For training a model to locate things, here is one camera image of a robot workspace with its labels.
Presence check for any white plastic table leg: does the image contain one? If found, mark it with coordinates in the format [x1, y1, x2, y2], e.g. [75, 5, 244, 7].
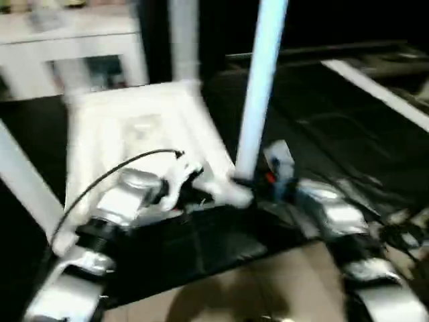
[167, 0, 202, 83]
[55, 50, 90, 108]
[234, 0, 290, 184]
[0, 122, 80, 254]

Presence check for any white plastic table top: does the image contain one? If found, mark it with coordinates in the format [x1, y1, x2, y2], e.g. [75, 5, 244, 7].
[50, 78, 255, 256]

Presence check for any black work mat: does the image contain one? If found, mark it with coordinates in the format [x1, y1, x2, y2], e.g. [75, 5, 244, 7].
[0, 60, 429, 303]

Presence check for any white flat strip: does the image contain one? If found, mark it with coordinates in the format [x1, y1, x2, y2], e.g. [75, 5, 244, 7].
[321, 59, 429, 131]

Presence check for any white glass-door cabinet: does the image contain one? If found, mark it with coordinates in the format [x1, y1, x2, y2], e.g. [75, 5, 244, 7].
[0, 9, 148, 100]

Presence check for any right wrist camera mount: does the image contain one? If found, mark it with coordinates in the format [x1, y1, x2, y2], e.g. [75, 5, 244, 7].
[263, 140, 298, 199]

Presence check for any black metal rail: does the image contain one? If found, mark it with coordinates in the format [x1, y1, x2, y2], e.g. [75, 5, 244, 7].
[226, 42, 416, 60]

